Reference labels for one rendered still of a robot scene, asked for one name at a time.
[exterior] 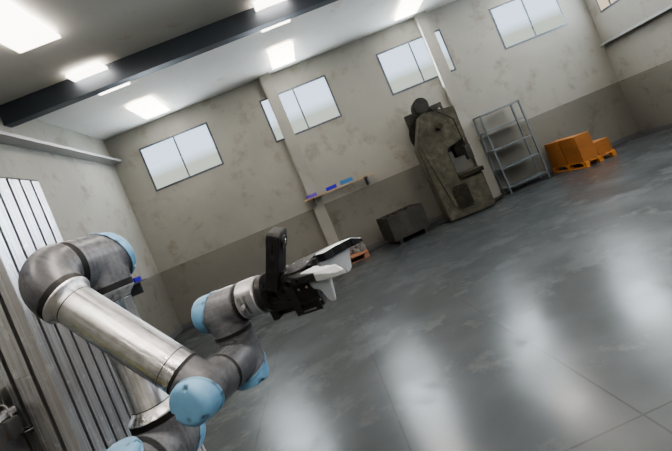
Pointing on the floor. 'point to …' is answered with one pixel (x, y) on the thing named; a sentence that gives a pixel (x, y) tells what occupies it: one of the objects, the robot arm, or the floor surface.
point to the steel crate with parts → (403, 223)
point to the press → (465, 191)
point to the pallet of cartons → (577, 151)
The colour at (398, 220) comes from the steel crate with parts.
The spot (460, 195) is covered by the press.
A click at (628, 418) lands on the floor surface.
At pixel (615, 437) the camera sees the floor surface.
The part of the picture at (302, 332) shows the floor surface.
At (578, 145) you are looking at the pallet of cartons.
